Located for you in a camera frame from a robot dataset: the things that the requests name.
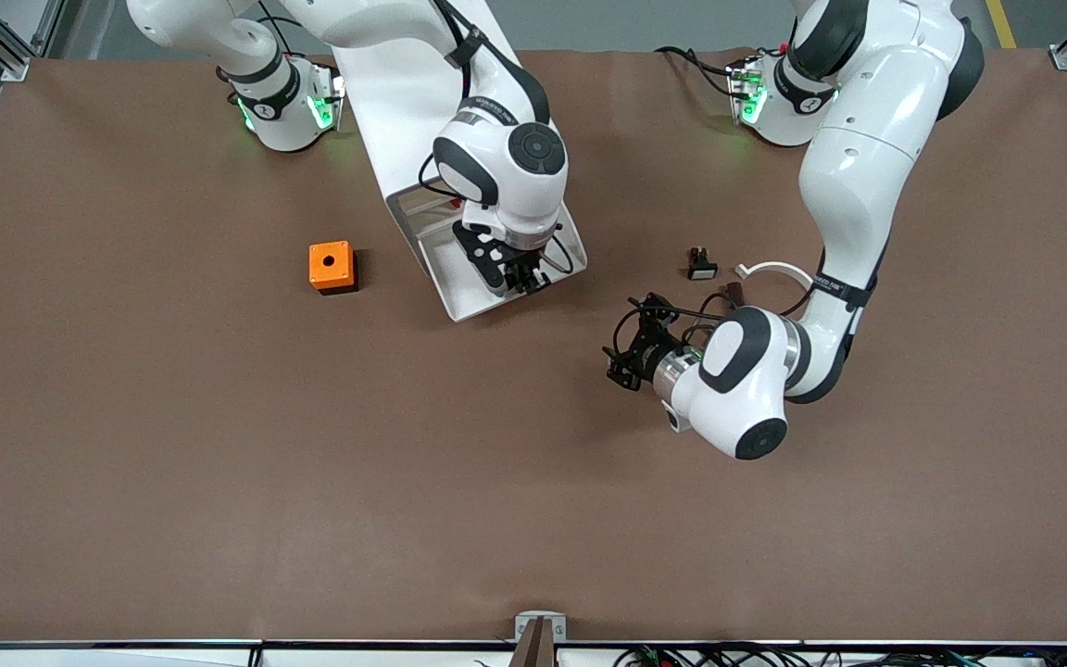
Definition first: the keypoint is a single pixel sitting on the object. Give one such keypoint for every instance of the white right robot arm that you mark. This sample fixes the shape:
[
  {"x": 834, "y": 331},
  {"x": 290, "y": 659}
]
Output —
[{"x": 376, "y": 18}]

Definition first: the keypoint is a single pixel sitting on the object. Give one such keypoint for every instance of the white table edge rail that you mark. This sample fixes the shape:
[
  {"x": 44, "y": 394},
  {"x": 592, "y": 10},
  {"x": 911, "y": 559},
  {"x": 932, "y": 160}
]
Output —
[{"x": 126, "y": 648}]

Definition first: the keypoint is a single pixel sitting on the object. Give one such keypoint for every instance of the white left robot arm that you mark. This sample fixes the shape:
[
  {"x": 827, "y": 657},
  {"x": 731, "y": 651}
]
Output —
[{"x": 858, "y": 185}]

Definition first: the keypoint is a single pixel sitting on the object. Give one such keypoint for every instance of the grey metal mount bracket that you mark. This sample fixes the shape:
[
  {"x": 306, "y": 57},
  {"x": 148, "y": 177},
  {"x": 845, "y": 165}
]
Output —
[{"x": 540, "y": 635}]

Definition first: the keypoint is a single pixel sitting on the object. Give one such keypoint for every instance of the white plastic drawer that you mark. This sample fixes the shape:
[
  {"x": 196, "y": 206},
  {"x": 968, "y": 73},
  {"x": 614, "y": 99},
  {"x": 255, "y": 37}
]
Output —
[
  {"x": 469, "y": 296},
  {"x": 418, "y": 202},
  {"x": 427, "y": 224}
]

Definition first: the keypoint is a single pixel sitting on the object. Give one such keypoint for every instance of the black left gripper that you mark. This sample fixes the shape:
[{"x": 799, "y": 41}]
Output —
[{"x": 646, "y": 355}]

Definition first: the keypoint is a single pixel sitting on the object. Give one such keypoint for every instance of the white curved bracket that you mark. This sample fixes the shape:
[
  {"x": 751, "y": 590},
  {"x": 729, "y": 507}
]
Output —
[{"x": 774, "y": 268}]

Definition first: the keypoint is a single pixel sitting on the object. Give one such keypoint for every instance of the brown table mat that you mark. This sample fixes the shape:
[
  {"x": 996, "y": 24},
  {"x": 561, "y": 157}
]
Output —
[{"x": 533, "y": 509}]

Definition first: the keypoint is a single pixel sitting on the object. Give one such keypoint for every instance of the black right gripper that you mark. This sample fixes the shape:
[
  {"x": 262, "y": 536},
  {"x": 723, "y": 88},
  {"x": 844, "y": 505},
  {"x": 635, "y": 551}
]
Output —
[{"x": 524, "y": 270}]

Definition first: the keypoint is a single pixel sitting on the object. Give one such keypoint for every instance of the black white push button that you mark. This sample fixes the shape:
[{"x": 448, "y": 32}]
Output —
[{"x": 702, "y": 267}]

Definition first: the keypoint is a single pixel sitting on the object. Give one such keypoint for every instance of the orange box with hole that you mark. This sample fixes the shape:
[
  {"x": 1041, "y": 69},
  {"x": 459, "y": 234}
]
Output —
[{"x": 334, "y": 273}]

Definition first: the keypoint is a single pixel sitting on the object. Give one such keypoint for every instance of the brown terminal block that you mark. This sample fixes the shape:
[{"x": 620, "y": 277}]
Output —
[{"x": 734, "y": 292}]

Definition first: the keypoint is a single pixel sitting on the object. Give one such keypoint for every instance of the white drawer cabinet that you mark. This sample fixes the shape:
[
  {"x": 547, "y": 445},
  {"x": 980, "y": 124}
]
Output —
[{"x": 385, "y": 120}]

